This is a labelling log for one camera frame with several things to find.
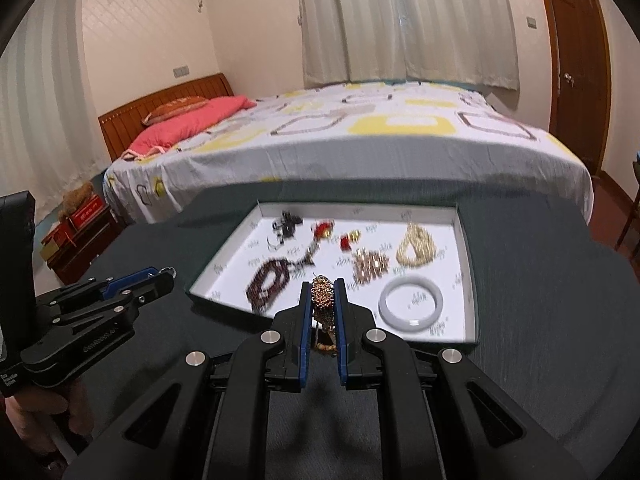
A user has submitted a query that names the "brown wooden door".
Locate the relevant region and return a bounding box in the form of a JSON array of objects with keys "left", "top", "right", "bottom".
[{"left": 532, "top": 0, "right": 613, "bottom": 176}]

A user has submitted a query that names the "white pearl necklace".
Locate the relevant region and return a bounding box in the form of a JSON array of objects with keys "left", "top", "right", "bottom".
[{"left": 396, "top": 222, "right": 441, "bottom": 267}]

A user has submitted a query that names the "black cord pendant necklace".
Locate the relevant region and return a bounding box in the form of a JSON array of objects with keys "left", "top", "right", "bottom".
[{"left": 272, "top": 211, "right": 304, "bottom": 241}]

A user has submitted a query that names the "gold pearl flower brooch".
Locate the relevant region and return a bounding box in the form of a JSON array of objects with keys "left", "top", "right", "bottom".
[{"left": 310, "top": 274, "right": 338, "bottom": 356}]

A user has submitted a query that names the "wooden headboard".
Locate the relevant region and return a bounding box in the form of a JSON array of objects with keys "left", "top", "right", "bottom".
[{"left": 98, "top": 73, "right": 236, "bottom": 163}]

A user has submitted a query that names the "pink pillow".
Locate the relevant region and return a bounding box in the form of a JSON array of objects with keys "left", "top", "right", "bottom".
[{"left": 122, "top": 95, "right": 258, "bottom": 161}]

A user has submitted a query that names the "sheer white wall curtain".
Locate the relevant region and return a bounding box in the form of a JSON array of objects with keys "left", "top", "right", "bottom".
[{"left": 0, "top": 0, "right": 111, "bottom": 221}]

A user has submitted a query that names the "person's left hand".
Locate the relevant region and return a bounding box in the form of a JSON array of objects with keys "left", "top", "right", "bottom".
[{"left": 0, "top": 379, "right": 97, "bottom": 457}]

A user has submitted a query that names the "dark red bead bracelet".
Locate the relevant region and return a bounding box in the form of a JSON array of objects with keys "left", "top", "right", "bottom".
[{"left": 245, "top": 252, "right": 318, "bottom": 313}]

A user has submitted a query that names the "red gift box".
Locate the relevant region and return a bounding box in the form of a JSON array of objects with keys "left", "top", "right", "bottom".
[{"left": 70, "top": 194, "right": 108, "bottom": 228}]

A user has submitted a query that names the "dark wooden chair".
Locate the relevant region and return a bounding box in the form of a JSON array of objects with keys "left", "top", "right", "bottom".
[{"left": 615, "top": 150, "right": 640, "bottom": 266}]

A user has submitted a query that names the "orange patterned pillow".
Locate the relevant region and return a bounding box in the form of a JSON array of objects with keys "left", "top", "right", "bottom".
[{"left": 141, "top": 96, "right": 208, "bottom": 127}]

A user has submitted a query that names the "white window curtain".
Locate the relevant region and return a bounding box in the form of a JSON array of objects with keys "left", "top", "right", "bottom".
[{"left": 297, "top": 0, "right": 521, "bottom": 92}]

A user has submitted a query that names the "brown teddy bear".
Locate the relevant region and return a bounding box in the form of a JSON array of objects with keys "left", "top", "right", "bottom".
[{"left": 59, "top": 183, "right": 96, "bottom": 221}]

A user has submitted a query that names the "white jade bangle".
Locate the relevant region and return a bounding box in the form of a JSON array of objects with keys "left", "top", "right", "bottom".
[{"left": 378, "top": 280, "right": 445, "bottom": 332}]

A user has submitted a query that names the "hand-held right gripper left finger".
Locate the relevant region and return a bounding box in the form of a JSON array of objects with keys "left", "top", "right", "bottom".
[{"left": 62, "top": 281, "right": 313, "bottom": 480}]

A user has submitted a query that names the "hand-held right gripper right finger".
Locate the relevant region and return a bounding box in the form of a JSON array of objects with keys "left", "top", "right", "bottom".
[{"left": 334, "top": 277, "right": 596, "bottom": 480}]

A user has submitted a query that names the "bed with patterned white sheet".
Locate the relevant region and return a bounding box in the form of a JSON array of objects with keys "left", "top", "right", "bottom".
[{"left": 102, "top": 82, "right": 595, "bottom": 226}]

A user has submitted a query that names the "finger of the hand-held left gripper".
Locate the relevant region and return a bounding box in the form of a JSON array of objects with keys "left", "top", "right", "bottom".
[
  {"left": 50, "top": 272, "right": 176, "bottom": 333},
  {"left": 35, "top": 266, "right": 161, "bottom": 322}
]

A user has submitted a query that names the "rose gold chain bracelet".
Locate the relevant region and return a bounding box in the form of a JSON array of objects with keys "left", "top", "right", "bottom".
[{"left": 351, "top": 249, "right": 391, "bottom": 283}]

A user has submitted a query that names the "wooden nightstand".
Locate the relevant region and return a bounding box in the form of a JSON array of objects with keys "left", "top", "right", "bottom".
[{"left": 40, "top": 205, "right": 123, "bottom": 286}]

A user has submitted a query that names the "green box with white lining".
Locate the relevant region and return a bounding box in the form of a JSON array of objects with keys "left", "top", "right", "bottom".
[{"left": 186, "top": 201, "right": 480, "bottom": 348}]

